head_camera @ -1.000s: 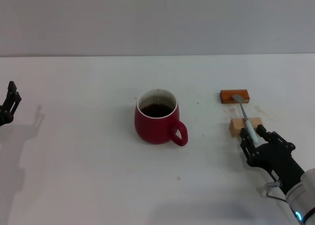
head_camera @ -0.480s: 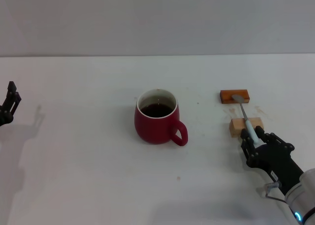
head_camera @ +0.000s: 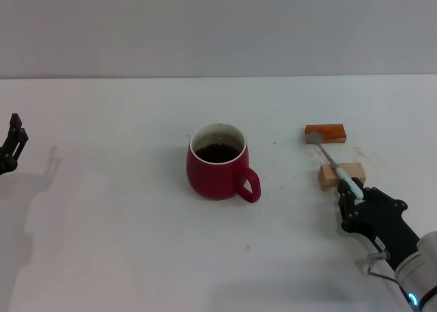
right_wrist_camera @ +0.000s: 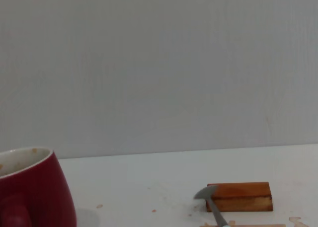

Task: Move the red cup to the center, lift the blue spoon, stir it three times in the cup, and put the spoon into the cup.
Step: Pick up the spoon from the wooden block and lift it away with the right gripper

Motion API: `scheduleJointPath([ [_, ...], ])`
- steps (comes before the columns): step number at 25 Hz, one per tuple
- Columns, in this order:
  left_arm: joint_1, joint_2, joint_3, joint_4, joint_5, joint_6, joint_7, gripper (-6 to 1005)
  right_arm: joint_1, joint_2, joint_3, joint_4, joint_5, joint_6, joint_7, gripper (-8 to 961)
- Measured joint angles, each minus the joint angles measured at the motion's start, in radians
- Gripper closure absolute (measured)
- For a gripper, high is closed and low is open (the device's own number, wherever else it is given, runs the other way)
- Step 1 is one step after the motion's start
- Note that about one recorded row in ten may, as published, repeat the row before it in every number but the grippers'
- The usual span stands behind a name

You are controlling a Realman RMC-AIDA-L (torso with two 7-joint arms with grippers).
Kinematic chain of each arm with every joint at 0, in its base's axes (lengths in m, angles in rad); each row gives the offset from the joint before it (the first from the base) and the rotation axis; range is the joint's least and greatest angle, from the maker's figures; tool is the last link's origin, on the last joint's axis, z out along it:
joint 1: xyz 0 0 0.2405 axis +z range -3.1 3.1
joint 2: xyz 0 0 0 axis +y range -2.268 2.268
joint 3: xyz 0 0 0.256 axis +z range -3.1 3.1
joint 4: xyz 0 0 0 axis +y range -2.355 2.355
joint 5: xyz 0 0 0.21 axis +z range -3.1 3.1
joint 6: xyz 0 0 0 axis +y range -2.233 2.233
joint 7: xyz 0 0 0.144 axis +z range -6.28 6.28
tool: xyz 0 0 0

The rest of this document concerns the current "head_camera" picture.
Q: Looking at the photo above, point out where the grey cable with clear connector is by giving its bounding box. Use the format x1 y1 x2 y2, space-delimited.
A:
361 250 410 292

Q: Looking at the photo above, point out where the dark brown coffee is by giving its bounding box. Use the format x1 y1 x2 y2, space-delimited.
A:
194 143 242 165

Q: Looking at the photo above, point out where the red ceramic cup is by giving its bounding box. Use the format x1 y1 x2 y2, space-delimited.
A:
186 122 262 203

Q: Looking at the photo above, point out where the light wooden arch block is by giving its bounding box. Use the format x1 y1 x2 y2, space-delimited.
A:
318 162 367 192

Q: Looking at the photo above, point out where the blue handled metal spoon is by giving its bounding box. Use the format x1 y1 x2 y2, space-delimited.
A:
305 132 365 202

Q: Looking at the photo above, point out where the orange wooden block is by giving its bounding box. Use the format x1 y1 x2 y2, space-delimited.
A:
304 124 348 145

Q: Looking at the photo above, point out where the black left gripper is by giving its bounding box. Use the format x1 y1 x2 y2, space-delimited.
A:
0 113 30 175

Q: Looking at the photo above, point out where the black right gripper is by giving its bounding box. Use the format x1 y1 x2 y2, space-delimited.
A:
337 176 421 272

